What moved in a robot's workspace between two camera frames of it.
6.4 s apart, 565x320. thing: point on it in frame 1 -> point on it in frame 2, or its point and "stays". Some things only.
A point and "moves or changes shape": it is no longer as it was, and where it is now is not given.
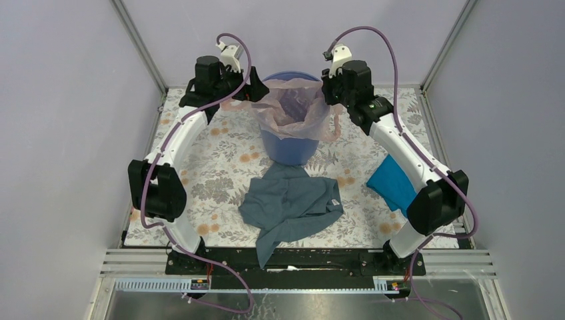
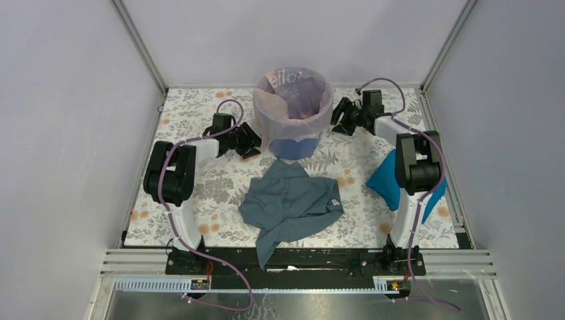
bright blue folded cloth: (390, 182) stays
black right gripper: (327, 82) -> (343, 127)
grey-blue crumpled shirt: (288, 205) stays
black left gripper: (254, 91) -> (250, 139)
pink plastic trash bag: (292, 107) moves or changes shape
